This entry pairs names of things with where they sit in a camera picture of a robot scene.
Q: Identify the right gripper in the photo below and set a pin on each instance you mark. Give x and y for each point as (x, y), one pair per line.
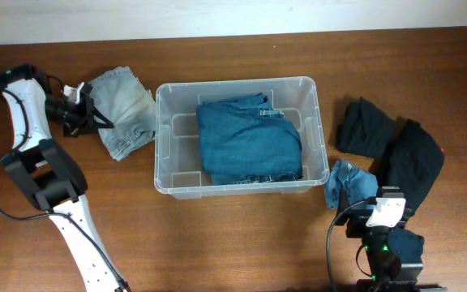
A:
(356, 220)

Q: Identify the clear plastic storage bin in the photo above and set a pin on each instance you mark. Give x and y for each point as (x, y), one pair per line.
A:
(178, 171)

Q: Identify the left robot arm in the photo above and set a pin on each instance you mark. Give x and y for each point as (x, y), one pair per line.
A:
(49, 178)

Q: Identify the dark blue jeans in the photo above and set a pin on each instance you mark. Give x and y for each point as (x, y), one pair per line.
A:
(244, 140)

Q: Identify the black garment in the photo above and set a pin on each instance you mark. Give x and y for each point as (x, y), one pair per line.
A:
(365, 131)
(412, 162)

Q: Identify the blue cloth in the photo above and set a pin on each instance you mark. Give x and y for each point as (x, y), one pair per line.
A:
(356, 183)

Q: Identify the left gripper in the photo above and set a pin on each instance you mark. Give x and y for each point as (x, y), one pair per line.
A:
(83, 118)

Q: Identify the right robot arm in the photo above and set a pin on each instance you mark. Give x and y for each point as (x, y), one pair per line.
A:
(394, 253)

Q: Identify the light washed jeans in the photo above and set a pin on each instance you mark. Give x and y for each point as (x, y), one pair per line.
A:
(121, 98)

